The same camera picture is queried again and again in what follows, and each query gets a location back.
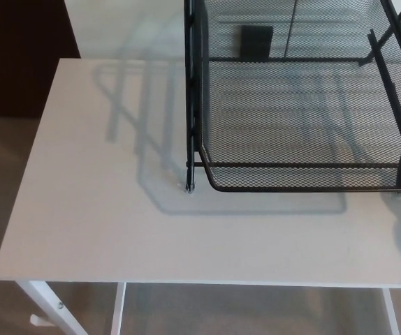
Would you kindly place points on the black rectangular block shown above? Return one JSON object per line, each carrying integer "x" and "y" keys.
{"x": 255, "y": 42}

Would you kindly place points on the white desk leg hook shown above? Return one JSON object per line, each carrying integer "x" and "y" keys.
{"x": 36, "y": 319}

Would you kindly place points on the low white cabinet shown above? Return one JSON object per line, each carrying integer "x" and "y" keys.
{"x": 116, "y": 28}

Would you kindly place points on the white desk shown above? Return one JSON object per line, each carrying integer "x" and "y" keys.
{"x": 99, "y": 209}

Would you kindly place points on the black mesh file tray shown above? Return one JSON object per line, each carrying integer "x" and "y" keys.
{"x": 191, "y": 104}

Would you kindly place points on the dark brown cabinet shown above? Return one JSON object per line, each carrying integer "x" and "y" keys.
{"x": 19, "y": 52}

